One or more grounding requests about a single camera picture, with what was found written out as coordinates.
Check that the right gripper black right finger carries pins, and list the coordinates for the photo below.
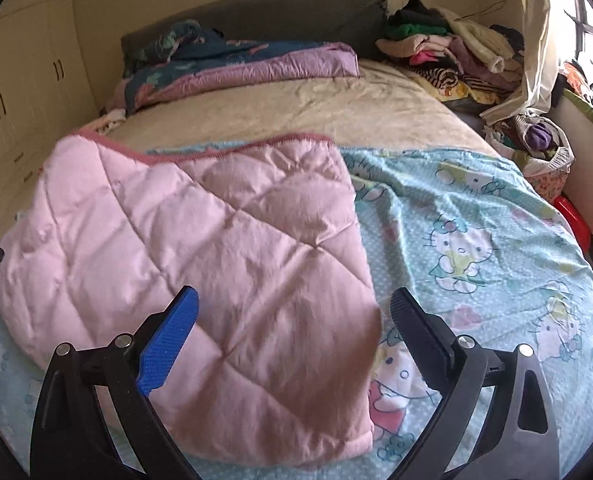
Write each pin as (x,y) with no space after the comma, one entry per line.
(495,419)

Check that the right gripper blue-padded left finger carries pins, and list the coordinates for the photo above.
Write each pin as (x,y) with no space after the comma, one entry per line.
(70,437)

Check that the pink quilted jacket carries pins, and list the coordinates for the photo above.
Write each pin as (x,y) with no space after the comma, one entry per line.
(276,370)

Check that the basket with purple clothes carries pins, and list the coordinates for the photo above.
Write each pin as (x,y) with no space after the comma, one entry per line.
(538,147)

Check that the window sill clothes clutter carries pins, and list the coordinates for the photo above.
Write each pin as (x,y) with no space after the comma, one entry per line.
(576,81)

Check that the pile of mixed clothes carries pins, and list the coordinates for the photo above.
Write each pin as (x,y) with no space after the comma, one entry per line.
(452,57)

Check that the cream built-in wardrobe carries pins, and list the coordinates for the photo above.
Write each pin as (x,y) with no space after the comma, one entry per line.
(44,89)

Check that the pink white small blanket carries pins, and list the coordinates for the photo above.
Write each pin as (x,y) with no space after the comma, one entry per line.
(110,121)

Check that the red plastic object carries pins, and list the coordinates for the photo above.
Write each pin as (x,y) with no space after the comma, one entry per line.
(578,225)

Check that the dark teal floral quilt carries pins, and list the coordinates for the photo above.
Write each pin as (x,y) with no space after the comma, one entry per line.
(189,59)

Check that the cream window curtain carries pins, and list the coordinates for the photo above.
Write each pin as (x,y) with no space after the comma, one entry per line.
(540,20)

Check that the dark grey headboard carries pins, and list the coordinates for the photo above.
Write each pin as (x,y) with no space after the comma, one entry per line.
(357,23)

